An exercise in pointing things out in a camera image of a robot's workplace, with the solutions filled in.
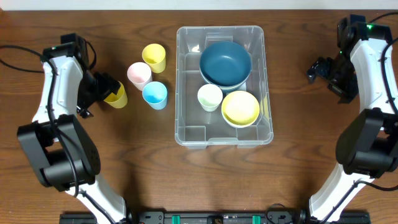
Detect cream white cup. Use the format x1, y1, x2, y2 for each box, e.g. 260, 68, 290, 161
197, 84, 223, 112

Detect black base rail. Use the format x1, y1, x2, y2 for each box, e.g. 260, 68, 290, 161
59, 209, 372, 224

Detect dark blue bowl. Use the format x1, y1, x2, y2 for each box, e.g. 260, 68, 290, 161
200, 41, 252, 88
201, 74, 246, 92

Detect clear plastic storage container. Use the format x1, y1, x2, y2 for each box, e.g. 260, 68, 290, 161
175, 26, 274, 149

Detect pink cup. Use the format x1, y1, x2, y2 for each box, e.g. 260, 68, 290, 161
127, 62, 152, 91

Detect yellow small bowl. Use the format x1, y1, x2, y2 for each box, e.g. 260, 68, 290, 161
221, 91, 260, 124

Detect blue cup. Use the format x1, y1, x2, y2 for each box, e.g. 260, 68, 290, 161
142, 82, 168, 110

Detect yellow cup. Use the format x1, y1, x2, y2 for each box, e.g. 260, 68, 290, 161
104, 82, 127, 109
142, 44, 166, 73

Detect white small bowl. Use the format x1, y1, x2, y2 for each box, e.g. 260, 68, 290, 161
221, 113, 258, 128

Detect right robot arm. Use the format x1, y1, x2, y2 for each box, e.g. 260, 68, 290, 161
299, 14, 397, 223

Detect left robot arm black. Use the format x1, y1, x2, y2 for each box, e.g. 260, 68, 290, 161
17, 34, 131, 223

